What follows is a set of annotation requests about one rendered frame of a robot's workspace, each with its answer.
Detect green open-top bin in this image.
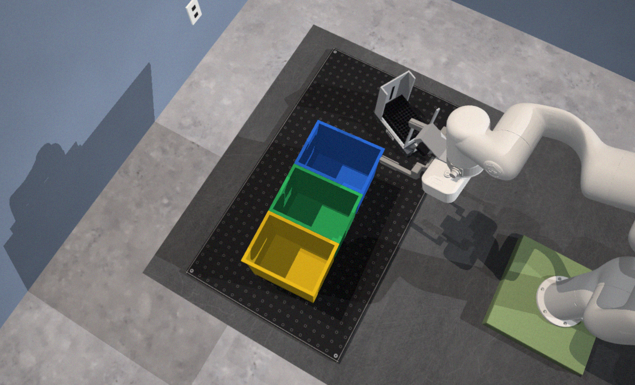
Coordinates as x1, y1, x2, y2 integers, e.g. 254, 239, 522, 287
269, 164, 363, 257

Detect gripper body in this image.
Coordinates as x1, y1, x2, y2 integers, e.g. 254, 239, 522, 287
422, 157, 483, 203

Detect yellow open-top bin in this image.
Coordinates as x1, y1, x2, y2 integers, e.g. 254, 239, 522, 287
241, 211, 339, 303

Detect blue open bin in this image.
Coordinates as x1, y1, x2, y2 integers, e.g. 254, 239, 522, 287
294, 120, 385, 214

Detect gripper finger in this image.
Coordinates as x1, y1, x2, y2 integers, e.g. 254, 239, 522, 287
408, 118, 446, 137
379, 155, 435, 179

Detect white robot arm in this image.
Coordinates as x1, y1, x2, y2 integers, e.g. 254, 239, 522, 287
414, 103, 635, 345

